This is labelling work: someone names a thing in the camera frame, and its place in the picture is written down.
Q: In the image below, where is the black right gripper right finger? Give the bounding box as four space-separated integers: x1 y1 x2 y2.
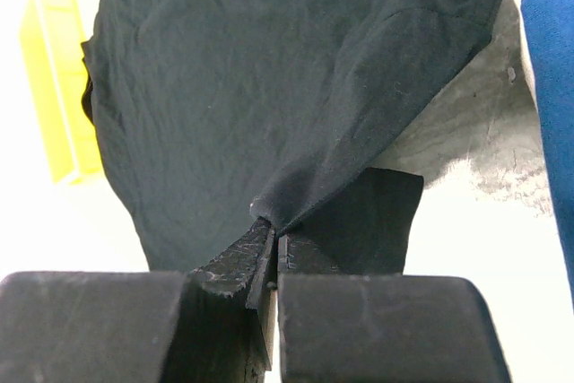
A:
278 236 511 382

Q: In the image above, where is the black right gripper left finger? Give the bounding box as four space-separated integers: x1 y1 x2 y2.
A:
1 220 274 382

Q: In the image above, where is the black t-shirt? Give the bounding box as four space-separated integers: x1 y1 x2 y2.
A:
82 0 501 271

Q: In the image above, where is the yellow plastic tray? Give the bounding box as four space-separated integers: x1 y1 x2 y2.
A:
19 0 102 185

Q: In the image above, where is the blue folded t-shirt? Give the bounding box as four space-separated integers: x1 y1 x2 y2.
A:
519 0 574 312

